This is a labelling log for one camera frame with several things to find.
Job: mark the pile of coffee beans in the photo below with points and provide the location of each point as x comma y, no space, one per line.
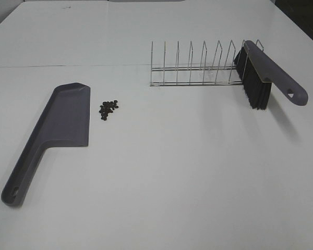
107,108

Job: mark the grey hand brush black bristles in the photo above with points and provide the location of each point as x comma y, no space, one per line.
258,72

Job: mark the grey plastic dustpan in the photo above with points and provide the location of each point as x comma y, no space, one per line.
64,122

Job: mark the chrome wire dish rack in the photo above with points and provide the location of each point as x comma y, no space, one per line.
216,67

